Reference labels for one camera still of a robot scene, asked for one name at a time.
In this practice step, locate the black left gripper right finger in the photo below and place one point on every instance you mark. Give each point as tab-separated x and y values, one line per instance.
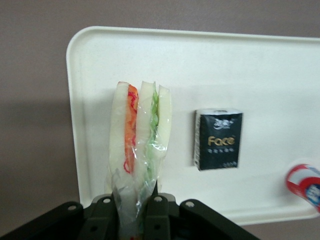
160	220

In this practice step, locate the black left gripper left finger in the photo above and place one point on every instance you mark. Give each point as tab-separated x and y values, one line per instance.
100	220

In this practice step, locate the triangle sandwich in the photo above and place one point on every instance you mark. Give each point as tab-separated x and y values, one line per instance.
125	130

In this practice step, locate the cream plastic tray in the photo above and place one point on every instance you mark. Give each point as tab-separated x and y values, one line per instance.
225	75

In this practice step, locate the black tissue pack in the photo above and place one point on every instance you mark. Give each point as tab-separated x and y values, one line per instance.
220	142

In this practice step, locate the red-capped yogurt bottle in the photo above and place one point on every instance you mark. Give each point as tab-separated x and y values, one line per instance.
306	185

